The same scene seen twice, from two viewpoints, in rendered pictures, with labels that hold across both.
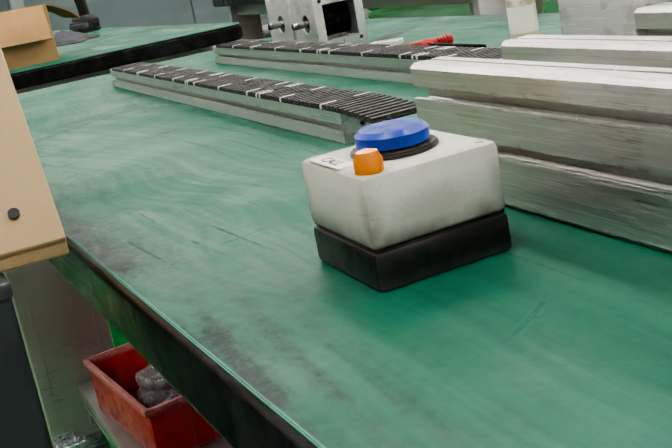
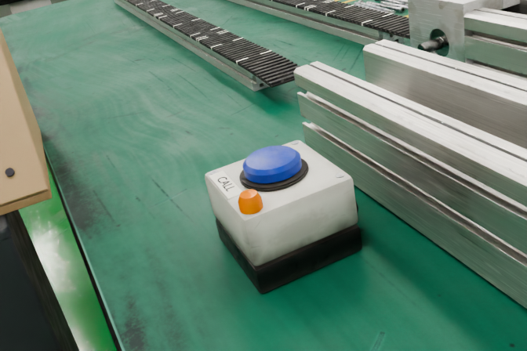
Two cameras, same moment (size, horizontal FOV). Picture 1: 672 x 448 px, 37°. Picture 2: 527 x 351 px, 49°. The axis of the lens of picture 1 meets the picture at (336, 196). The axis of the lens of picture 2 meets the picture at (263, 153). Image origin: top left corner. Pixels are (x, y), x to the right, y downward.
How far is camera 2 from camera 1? 19 cm
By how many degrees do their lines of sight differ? 12
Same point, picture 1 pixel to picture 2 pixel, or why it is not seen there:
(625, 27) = (456, 25)
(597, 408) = not seen: outside the picture
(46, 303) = not seen: hidden behind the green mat
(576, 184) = (414, 201)
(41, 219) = (30, 175)
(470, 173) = (331, 203)
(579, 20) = (422, 12)
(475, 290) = (331, 304)
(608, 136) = (441, 182)
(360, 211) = (244, 238)
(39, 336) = not seen: hidden behind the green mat
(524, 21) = not seen: outside the picture
